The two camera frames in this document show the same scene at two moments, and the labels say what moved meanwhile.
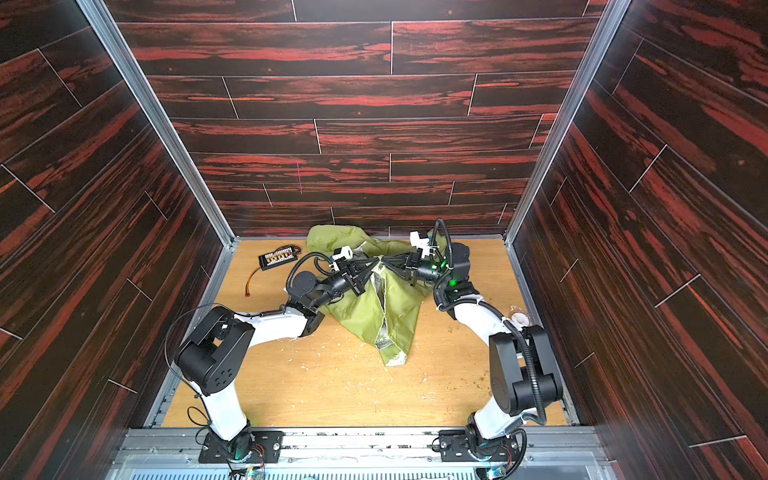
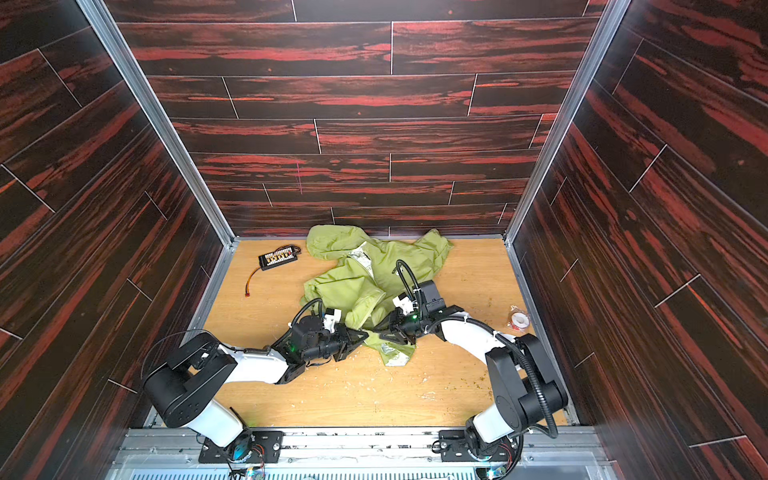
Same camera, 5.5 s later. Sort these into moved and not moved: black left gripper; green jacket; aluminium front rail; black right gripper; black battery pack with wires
Moved: black right gripper; black left gripper
Not moved: green jacket; aluminium front rail; black battery pack with wires
